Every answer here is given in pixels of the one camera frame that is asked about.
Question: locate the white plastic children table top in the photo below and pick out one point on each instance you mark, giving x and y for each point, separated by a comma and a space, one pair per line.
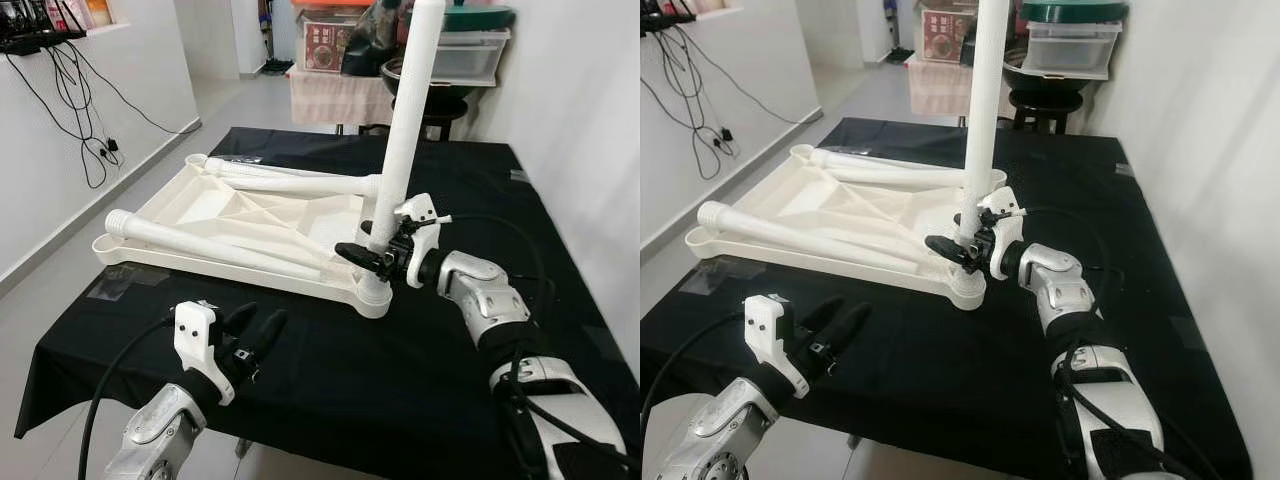
240, 215
830, 205

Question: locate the clear tape patch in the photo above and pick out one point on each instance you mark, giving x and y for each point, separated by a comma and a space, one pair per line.
597, 337
1125, 169
518, 176
1187, 333
720, 275
125, 283

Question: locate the black tablecloth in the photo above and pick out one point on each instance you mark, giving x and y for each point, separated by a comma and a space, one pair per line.
400, 390
950, 390

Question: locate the beige cloth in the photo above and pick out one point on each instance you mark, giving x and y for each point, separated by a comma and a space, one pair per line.
335, 98
935, 90

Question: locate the black wok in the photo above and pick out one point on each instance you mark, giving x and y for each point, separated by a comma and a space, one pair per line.
440, 88
1040, 78

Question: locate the upright vacuum cleaner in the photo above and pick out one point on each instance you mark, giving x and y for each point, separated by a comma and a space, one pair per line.
900, 55
278, 68

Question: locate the black bag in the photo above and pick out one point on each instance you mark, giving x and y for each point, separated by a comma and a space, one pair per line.
972, 40
370, 45

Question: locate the red printed carton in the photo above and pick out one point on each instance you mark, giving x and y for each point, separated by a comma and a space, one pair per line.
328, 48
945, 38

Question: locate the clear plastic storage box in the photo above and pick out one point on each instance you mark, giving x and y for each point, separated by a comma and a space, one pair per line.
470, 58
1075, 50

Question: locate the black power adapter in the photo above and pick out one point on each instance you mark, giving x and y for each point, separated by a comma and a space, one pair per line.
112, 146
727, 135

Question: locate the green lid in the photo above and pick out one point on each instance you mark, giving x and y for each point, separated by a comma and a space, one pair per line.
1075, 10
480, 18

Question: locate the orange shelf packet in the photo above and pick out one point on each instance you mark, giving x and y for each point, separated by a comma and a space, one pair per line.
714, 5
98, 12

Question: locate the black power strip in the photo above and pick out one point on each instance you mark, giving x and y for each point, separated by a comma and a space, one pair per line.
40, 42
665, 20

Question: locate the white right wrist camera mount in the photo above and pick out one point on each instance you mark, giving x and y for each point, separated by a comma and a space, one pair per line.
1000, 207
418, 212

